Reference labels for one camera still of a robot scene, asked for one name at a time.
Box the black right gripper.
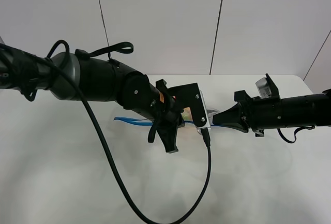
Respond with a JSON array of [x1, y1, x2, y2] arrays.
[[213, 91, 281, 137]]

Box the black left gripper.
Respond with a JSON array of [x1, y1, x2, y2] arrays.
[[147, 79, 183, 153]]

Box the clear zip bag blue seal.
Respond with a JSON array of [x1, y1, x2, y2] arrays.
[[113, 108, 220, 127]]

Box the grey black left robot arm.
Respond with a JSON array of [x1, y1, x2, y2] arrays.
[[1, 42, 182, 153]]

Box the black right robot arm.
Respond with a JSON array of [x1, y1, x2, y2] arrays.
[[213, 89, 330, 137]]

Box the yellow pear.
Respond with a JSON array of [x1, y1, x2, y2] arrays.
[[182, 107, 193, 122]]

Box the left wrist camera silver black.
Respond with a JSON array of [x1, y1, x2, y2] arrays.
[[169, 83, 211, 136]]

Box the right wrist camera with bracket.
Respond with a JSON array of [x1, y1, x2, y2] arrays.
[[255, 73, 280, 99]]

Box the blue black right cable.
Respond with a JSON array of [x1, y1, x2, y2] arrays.
[[277, 126, 316, 144]]

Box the thick black left cable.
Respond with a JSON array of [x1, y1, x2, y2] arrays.
[[43, 39, 212, 224]]

